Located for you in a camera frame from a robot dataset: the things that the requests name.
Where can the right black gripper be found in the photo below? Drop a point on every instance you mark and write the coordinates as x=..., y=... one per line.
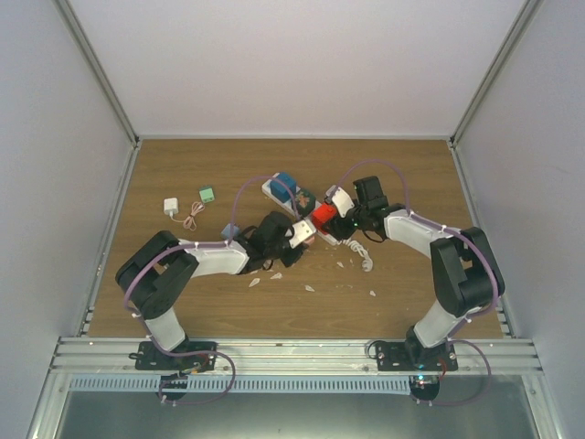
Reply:
x=339, y=230

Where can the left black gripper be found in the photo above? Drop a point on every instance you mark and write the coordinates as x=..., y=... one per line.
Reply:
x=288, y=262

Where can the dark green cube adapter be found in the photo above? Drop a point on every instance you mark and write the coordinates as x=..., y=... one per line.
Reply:
x=305, y=202

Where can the white power strip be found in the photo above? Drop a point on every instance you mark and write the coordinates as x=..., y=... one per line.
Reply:
x=291, y=209

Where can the blue cube socket adapter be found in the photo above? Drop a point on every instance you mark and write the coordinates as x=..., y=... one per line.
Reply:
x=283, y=187

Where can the light blue plug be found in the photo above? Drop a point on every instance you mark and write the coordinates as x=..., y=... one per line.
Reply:
x=230, y=231

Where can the mint green charger plug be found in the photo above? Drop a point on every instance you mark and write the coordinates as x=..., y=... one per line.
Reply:
x=206, y=194

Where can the white usb charger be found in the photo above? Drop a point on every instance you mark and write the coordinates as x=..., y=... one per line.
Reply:
x=170, y=206

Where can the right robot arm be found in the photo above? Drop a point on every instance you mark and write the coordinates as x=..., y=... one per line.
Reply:
x=466, y=278

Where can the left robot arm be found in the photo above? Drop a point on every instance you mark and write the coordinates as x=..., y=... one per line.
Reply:
x=154, y=277

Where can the red cube socket adapter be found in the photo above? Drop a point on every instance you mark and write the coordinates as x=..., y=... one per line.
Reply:
x=322, y=216

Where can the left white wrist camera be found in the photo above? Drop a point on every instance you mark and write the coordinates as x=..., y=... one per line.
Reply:
x=302, y=231

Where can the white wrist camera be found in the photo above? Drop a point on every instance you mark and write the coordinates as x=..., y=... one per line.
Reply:
x=302, y=231
x=340, y=199

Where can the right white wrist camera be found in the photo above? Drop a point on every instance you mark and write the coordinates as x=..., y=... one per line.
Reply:
x=340, y=199

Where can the grey slotted cable duct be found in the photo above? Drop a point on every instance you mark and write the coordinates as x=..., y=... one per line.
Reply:
x=245, y=384

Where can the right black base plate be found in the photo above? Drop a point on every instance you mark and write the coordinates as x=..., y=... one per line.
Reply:
x=397, y=356

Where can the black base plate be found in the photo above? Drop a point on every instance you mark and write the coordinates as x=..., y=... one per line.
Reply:
x=397, y=356
x=149, y=357

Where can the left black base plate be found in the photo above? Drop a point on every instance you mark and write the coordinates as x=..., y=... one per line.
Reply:
x=149, y=357

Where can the aluminium front rail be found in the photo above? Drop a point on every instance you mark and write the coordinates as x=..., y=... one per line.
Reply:
x=310, y=357

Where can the right aluminium corner post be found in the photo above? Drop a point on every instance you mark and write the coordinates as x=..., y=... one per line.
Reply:
x=512, y=37

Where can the aluminium corner post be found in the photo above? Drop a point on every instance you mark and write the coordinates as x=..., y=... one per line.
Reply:
x=74, y=26
x=512, y=37

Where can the left aluminium corner post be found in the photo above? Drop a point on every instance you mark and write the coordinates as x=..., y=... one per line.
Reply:
x=74, y=26

